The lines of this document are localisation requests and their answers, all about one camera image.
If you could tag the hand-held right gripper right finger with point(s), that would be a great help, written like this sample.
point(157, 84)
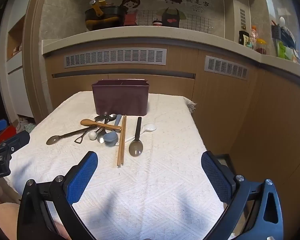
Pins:
point(216, 177)

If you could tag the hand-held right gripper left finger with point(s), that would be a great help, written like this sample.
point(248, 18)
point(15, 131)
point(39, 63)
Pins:
point(81, 177)

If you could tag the black spatula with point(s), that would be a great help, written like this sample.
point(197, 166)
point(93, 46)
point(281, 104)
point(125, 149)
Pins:
point(78, 140)

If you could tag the wooden spoon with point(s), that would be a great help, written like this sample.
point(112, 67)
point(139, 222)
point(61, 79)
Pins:
point(90, 122)

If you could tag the maroon plastic utensil holder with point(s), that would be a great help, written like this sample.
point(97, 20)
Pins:
point(121, 100)

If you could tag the clothes on floor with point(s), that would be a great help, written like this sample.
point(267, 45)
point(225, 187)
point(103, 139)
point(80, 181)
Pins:
point(25, 126)

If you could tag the small metal spoon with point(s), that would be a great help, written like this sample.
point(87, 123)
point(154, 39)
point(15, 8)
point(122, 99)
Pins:
point(113, 116)
point(101, 139)

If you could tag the wooden chopstick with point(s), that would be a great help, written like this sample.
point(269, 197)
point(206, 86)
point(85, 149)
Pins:
point(120, 152)
point(123, 150)

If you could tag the person's left leg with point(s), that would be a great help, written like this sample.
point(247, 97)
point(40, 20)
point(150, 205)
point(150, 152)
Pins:
point(5, 217)

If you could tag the wooden kitchen cabinet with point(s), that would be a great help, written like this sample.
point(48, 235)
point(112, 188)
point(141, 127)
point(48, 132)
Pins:
point(252, 120)

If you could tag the white woven table cloth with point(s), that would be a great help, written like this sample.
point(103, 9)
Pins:
point(150, 195)

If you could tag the white ceramic spoon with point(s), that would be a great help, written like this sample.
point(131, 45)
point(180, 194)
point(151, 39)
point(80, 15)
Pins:
point(150, 127)

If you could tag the small grey vent grille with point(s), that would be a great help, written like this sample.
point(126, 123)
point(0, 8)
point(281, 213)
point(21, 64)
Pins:
point(226, 67)

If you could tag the large grey vent grille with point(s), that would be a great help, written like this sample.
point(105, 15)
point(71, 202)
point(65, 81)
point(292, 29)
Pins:
point(115, 57)

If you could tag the yellow lidded jar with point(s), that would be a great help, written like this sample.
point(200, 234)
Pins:
point(261, 47)

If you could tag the black packet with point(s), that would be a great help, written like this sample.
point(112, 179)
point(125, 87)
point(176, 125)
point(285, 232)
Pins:
point(243, 38)

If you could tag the green packets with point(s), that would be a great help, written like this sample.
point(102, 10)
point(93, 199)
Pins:
point(286, 51)

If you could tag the clear bottle with orange cap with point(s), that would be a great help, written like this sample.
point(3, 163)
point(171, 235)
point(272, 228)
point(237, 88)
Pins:
point(253, 37)

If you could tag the black wok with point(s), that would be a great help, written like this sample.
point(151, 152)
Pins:
point(107, 17)

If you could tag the stone kitchen countertop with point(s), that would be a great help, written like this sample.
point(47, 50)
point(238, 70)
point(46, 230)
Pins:
point(165, 33)

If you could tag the black storage rack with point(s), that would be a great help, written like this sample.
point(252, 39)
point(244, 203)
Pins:
point(282, 33)

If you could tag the red jar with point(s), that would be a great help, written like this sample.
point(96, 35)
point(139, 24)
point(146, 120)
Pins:
point(157, 22)

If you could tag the cartoon wall poster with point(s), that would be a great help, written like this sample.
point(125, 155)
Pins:
point(170, 2)

